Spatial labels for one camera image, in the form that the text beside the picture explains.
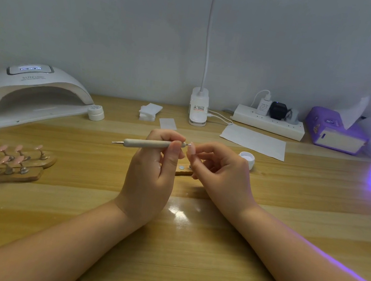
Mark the person's right hand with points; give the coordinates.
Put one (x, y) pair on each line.
(228, 182)

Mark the person's left hand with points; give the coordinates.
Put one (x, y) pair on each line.
(147, 185)

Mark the white gel jar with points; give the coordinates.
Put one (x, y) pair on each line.
(247, 160)

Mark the wooden nail holder strip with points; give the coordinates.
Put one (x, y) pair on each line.
(184, 171)

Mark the grey dotting pen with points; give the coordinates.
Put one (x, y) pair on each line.
(137, 142)

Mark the pink nail tip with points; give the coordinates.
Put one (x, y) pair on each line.
(191, 150)

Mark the wooden stands with pink nails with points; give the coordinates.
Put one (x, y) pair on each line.
(4, 161)

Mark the person's left forearm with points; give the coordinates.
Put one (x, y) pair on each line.
(41, 252)

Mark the person's right forearm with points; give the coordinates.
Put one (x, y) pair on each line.
(314, 275)

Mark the white desk lamp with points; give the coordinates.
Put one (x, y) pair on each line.
(199, 106)

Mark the white paper sheet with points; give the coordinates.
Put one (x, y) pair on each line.
(253, 141)

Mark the small white paper square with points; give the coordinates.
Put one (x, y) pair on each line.
(168, 123)

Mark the white power strip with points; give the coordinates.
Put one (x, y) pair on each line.
(268, 122)

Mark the stack of white cotton pads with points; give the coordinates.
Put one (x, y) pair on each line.
(150, 112)

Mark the white charger plug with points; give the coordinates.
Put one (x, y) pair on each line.
(263, 106)

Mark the black plug adapter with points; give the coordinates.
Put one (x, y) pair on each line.
(278, 111)

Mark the small closed white jar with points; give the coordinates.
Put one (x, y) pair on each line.
(96, 112)

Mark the grey plug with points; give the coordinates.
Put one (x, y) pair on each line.
(293, 116)

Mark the purple tissue box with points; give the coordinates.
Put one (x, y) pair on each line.
(322, 127)

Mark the white tissue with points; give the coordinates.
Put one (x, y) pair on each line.
(354, 112)

